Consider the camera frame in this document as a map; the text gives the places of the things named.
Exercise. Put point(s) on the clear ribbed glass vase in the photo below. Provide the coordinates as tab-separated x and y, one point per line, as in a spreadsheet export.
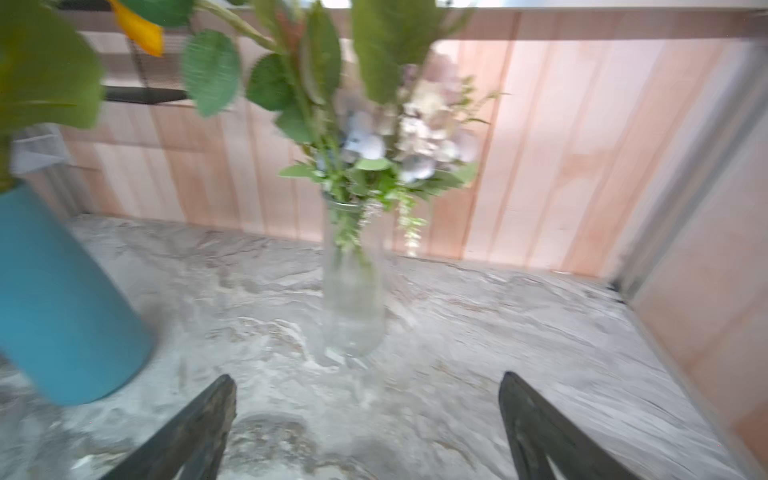
353	284

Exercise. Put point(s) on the teal cylindrical vase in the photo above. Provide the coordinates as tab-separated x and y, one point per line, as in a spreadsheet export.
64	324

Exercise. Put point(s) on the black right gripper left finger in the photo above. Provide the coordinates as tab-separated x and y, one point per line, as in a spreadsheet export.
192	444

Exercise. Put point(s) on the peach pink rose stem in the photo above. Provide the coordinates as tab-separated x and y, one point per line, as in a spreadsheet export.
302	69

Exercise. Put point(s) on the purple white flower bouquet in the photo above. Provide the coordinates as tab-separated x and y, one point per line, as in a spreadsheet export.
390	158

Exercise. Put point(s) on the white wire mesh shelf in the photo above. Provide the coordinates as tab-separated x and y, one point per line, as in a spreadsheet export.
38	147

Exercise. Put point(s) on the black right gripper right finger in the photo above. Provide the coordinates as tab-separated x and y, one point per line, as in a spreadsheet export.
543	441

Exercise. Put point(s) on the black wire mesh basket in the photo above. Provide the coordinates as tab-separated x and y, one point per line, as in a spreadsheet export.
121	94

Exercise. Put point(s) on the yellow orange poppy stem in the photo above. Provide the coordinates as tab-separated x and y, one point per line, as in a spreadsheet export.
149	36

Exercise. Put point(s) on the light blue hydrangea stem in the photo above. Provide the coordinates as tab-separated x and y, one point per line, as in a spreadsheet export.
50	74

